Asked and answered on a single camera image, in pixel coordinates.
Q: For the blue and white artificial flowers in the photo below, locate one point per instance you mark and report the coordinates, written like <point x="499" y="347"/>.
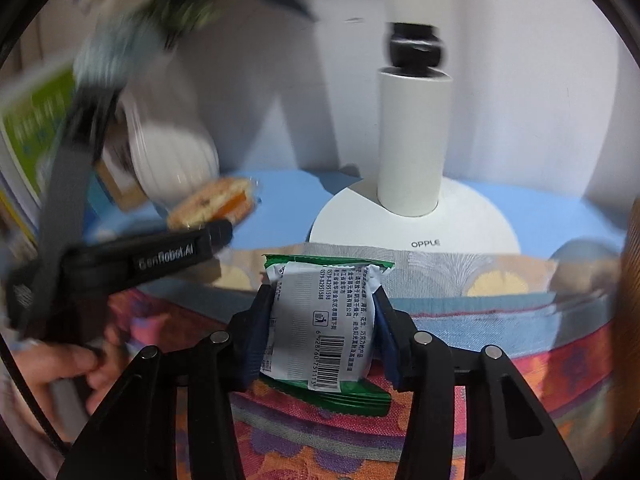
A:
<point x="175" y="0"/>

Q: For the person's left hand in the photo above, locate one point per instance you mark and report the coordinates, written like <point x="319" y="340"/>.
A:
<point x="65" y="360"/>

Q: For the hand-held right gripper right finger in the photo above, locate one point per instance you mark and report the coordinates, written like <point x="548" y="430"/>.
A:
<point x="387" y="340"/>

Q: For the light blue cloth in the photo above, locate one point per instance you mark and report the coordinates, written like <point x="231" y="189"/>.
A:
<point x="550" y="215"/>

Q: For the floral woven tablecloth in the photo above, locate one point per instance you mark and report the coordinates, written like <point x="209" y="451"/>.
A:
<point x="475" y="320"/>

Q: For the white ribbed vase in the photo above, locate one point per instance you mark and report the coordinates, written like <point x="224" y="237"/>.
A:
<point x="170" y="160"/>

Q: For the white desk lamp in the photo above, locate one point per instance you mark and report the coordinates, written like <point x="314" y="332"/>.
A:
<point x="410" y="160"/>

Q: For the round cake packet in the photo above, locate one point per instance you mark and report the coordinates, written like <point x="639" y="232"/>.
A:
<point x="210" y="202"/>

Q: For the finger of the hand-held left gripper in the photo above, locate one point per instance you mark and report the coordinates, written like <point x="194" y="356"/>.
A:
<point x="221" y="237"/>

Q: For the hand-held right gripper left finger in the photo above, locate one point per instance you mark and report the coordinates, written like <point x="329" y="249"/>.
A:
<point x="255" y="340"/>

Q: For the green cover book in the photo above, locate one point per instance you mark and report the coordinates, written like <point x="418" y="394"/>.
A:
<point x="35" y="130"/>

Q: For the green and white snack packet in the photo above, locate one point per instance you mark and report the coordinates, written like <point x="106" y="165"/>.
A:
<point x="320" y="330"/>

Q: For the small wooden picture frame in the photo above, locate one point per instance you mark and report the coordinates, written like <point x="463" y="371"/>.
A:
<point x="117" y="180"/>

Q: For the brown ribbed glass bowl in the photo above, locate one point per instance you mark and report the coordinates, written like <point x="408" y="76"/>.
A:
<point x="631" y="270"/>

